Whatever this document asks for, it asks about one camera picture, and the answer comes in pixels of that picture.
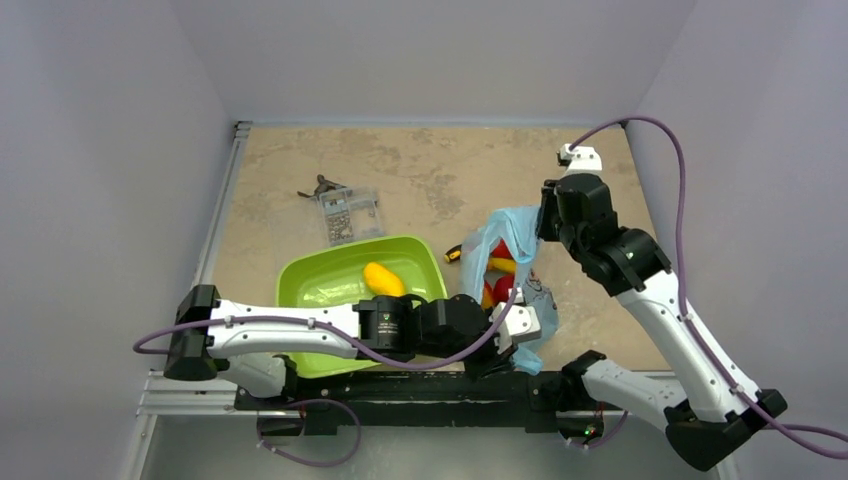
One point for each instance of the red orange fake fruit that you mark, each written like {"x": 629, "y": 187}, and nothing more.
{"x": 496, "y": 290}

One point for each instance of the black yellow screwdriver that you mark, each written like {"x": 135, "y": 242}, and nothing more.
{"x": 453, "y": 254}

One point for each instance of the yellow fake banana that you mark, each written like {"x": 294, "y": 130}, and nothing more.
{"x": 505, "y": 265}

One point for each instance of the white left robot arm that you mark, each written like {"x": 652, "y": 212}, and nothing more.
{"x": 254, "y": 347}

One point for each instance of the red fake apple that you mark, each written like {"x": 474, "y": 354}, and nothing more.
{"x": 501, "y": 251}

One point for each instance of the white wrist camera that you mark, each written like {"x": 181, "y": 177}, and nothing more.
{"x": 520, "y": 324}
{"x": 579, "y": 159}

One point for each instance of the black base bar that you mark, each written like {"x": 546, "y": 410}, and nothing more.
{"x": 544, "y": 403}

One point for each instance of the lime green plastic tray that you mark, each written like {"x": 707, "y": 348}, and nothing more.
{"x": 334, "y": 276}

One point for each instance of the clear plastic screw box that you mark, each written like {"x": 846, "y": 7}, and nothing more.
{"x": 351, "y": 215}

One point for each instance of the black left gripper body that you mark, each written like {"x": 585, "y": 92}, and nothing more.
{"x": 480, "y": 362}

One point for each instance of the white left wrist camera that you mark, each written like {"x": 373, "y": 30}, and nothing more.
{"x": 520, "y": 324}

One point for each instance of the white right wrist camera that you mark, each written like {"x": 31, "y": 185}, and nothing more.
{"x": 579, "y": 159}

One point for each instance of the aluminium frame rail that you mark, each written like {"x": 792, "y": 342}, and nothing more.
{"x": 165, "y": 397}

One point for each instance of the yellow fake mango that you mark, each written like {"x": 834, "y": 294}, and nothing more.
{"x": 382, "y": 281}

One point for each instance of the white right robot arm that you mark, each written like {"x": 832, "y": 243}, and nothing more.
{"x": 714, "y": 407}

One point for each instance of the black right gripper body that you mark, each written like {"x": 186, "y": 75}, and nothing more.
{"x": 549, "y": 216}

